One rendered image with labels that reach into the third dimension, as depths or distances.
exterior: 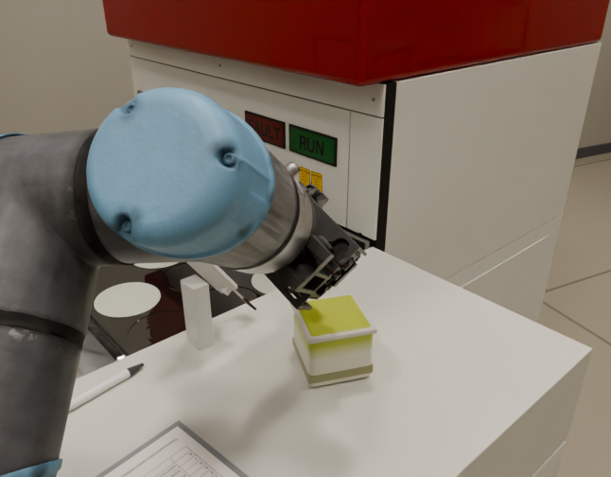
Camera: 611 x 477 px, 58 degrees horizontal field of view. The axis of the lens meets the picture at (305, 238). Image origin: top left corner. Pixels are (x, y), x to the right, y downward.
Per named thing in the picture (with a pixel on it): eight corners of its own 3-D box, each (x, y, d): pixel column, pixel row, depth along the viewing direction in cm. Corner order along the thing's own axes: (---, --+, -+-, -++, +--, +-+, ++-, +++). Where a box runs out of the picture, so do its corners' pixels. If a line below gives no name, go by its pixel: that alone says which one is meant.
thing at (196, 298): (224, 320, 70) (217, 225, 64) (242, 334, 67) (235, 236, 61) (182, 340, 66) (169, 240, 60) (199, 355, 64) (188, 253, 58)
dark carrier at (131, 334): (220, 220, 115) (219, 217, 114) (335, 284, 92) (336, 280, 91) (51, 274, 94) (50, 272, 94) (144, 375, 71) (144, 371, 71)
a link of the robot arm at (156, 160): (65, 83, 25) (243, 63, 23) (174, 152, 36) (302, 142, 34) (57, 256, 24) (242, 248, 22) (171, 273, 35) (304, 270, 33)
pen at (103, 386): (139, 358, 62) (12, 430, 52) (145, 362, 61) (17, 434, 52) (141, 365, 62) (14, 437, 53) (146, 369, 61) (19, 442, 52)
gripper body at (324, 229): (309, 312, 49) (270, 311, 37) (247, 244, 51) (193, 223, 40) (371, 252, 49) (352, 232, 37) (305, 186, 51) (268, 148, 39)
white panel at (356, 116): (155, 188, 151) (135, 33, 133) (379, 316, 96) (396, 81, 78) (145, 191, 149) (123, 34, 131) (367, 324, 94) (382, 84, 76)
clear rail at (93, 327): (47, 273, 95) (45, 267, 95) (149, 385, 70) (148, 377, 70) (39, 276, 95) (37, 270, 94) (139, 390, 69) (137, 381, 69)
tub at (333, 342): (351, 339, 66) (353, 291, 63) (374, 379, 60) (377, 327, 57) (290, 349, 65) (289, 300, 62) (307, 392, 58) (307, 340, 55)
